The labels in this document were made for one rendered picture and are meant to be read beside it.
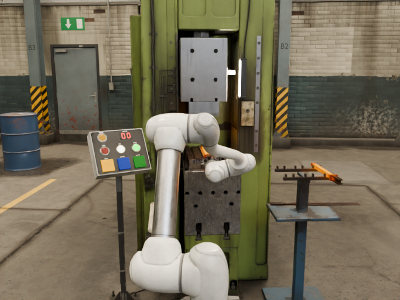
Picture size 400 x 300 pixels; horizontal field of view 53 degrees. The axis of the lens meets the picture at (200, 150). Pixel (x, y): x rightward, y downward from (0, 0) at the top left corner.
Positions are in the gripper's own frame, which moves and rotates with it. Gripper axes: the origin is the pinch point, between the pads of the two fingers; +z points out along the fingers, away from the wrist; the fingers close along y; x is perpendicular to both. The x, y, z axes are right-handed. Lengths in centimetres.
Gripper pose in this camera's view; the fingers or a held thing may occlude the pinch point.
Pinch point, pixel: (208, 158)
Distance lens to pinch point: 260.5
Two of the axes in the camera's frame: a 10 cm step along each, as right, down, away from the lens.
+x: 0.0, -9.8, -2.2
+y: 10.0, -0.2, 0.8
